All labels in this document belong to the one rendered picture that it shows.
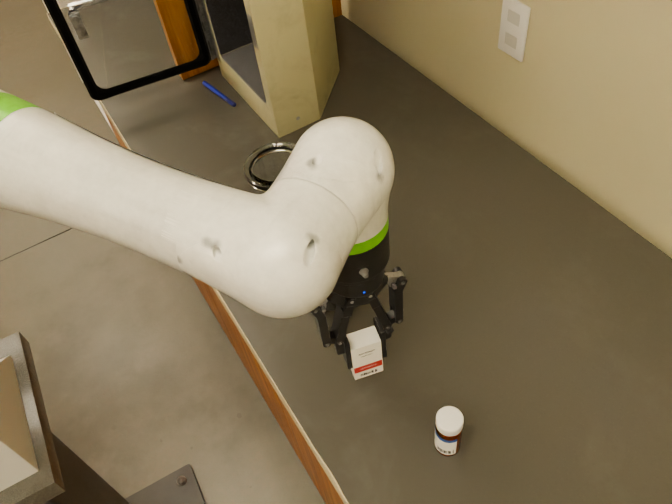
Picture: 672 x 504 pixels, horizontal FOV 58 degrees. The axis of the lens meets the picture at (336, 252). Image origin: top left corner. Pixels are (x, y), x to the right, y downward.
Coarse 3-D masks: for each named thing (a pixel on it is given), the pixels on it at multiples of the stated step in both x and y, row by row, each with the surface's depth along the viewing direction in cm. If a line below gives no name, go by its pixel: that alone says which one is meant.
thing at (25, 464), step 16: (0, 368) 99; (0, 384) 95; (16, 384) 103; (0, 400) 92; (16, 400) 99; (0, 416) 89; (16, 416) 95; (0, 432) 86; (16, 432) 92; (0, 448) 86; (16, 448) 89; (32, 448) 95; (0, 464) 88; (16, 464) 90; (32, 464) 92; (0, 480) 90; (16, 480) 92
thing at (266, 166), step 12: (276, 144) 102; (288, 144) 102; (252, 156) 101; (264, 156) 103; (276, 156) 104; (288, 156) 103; (252, 168) 100; (264, 168) 104; (276, 168) 106; (252, 180) 97; (264, 180) 97; (264, 192) 99
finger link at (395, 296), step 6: (396, 270) 81; (402, 276) 80; (396, 282) 80; (402, 282) 80; (390, 288) 83; (402, 288) 81; (390, 294) 84; (396, 294) 82; (402, 294) 82; (390, 300) 85; (396, 300) 83; (402, 300) 83; (390, 306) 87; (396, 306) 84; (402, 306) 84; (396, 312) 85; (402, 312) 85; (396, 318) 86; (402, 318) 86
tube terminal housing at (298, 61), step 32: (256, 0) 115; (288, 0) 118; (320, 0) 131; (256, 32) 119; (288, 32) 123; (320, 32) 134; (224, 64) 151; (288, 64) 128; (320, 64) 137; (256, 96) 139; (288, 96) 133; (320, 96) 140; (288, 128) 139
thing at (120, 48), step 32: (64, 0) 129; (96, 0) 132; (128, 0) 134; (160, 0) 137; (96, 32) 136; (128, 32) 139; (160, 32) 142; (192, 32) 145; (96, 64) 141; (128, 64) 144; (160, 64) 148
